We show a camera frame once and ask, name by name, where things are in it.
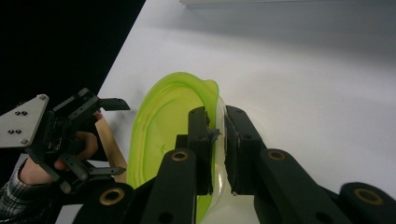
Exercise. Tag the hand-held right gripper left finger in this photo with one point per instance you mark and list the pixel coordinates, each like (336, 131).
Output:
(186, 174)

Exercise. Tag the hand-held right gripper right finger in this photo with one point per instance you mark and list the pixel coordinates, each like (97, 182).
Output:
(249, 161)

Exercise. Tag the round green plastic bowl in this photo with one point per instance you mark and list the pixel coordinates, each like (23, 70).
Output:
(162, 124)

